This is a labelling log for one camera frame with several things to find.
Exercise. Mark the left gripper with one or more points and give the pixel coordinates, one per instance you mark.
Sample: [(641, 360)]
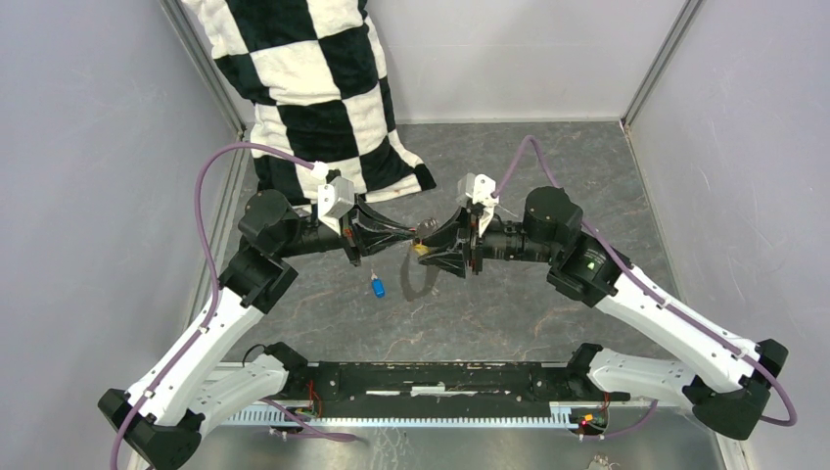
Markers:
[(358, 242)]

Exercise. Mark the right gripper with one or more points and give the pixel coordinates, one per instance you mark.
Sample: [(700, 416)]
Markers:
[(449, 234)]

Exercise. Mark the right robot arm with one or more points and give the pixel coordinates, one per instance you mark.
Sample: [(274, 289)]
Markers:
[(723, 379)]

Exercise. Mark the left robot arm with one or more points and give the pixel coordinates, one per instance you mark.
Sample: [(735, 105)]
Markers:
[(167, 413)]

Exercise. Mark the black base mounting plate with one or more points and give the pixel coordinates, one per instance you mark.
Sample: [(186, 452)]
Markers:
[(440, 389)]

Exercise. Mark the black white checkered blanket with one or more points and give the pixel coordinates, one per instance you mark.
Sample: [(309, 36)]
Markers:
[(316, 75)]

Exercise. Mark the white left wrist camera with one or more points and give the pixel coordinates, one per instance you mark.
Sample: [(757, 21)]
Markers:
[(335, 196)]

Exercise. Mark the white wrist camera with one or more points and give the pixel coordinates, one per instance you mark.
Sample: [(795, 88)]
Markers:
[(477, 191), (335, 196)]

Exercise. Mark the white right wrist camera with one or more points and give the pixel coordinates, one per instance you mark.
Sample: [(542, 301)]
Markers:
[(477, 191)]

